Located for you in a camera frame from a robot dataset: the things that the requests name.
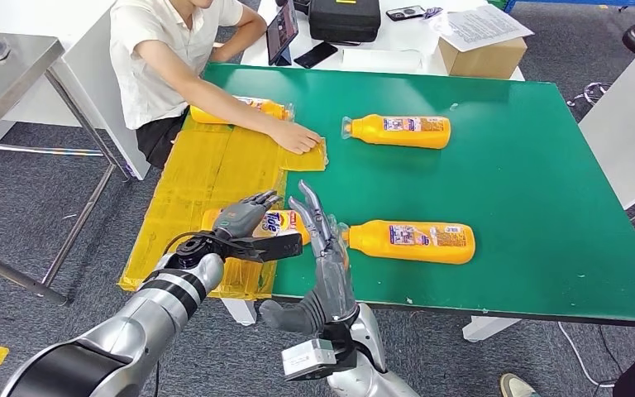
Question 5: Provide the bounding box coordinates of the white table leg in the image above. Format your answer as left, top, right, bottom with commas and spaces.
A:
462, 314, 521, 343
219, 298, 258, 327

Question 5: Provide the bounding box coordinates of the white side table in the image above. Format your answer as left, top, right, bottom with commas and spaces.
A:
577, 30, 635, 253

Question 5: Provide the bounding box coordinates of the stainless steel table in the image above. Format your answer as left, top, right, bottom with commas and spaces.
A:
0, 30, 135, 307

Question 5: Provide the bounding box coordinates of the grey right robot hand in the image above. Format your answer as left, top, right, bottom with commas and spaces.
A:
258, 180, 360, 337

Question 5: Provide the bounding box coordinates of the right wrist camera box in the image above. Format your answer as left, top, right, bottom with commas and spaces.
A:
281, 328, 360, 383

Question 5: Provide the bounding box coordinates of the person's foot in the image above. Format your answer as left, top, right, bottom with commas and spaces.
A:
499, 372, 541, 397

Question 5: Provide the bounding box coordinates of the white floor cable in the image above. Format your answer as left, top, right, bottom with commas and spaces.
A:
558, 322, 625, 390

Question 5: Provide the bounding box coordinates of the yellow taped cardboard mat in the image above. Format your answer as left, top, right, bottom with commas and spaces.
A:
119, 112, 330, 301

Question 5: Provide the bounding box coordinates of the black floor cable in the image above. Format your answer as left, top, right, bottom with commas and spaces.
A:
599, 328, 635, 376

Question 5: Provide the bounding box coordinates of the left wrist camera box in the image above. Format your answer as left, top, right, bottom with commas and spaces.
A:
216, 232, 303, 264

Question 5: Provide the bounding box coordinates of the orange detergent bottle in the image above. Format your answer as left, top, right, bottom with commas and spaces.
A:
339, 218, 476, 265
341, 113, 452, 150
189, 95, 295, 126
201, 208, 312, 246

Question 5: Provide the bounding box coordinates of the brown cardboard box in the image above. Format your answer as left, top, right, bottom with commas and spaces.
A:
437, 36, 528, 80

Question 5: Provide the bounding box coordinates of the blue metal rack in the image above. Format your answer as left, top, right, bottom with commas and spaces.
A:
504, 0, 635, 22

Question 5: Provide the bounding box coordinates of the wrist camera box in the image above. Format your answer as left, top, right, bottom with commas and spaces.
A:
281, 328, 360, 383
216, 232, 303, 264

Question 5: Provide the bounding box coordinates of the smartphone with ring holder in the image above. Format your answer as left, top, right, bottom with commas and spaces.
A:
385, 5, 427, 23

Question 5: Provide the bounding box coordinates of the black carrying case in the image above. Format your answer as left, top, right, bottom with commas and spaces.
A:
308, 0, 382, 45

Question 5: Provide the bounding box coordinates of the person's right hand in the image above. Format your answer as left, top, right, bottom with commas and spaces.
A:
269, 119, 324, 155

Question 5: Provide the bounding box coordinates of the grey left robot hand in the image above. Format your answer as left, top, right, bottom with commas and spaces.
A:
212, 189, 284, 241

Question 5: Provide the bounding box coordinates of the black smartphone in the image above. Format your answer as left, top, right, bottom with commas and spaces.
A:
294, 41, 339, 70

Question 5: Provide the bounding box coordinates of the printed paper sheet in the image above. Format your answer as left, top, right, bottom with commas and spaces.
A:
440, 4, 535, 54

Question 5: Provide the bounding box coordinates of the tablet on blue stand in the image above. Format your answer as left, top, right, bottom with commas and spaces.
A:
265, 0, 300, 67

